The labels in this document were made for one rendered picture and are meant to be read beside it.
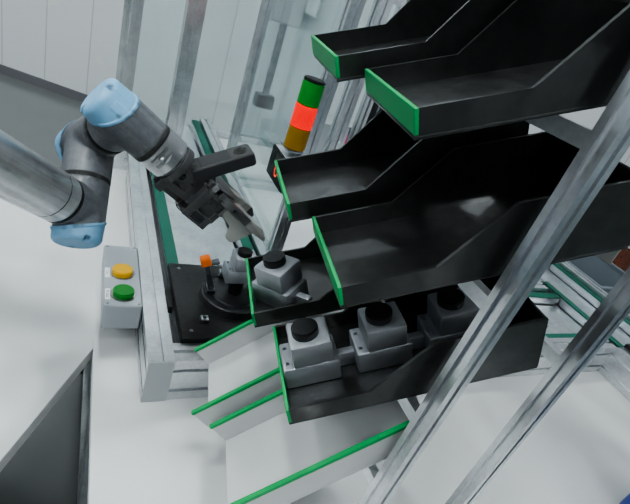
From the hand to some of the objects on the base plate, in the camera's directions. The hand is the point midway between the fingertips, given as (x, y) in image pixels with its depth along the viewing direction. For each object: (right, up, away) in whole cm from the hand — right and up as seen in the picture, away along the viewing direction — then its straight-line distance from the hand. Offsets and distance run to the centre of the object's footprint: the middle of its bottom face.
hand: (257, 221), depth 91 cm
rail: (-33, -8, +28) cm, 44 cm away
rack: (+13, -46, -8) cm, 49 cm away
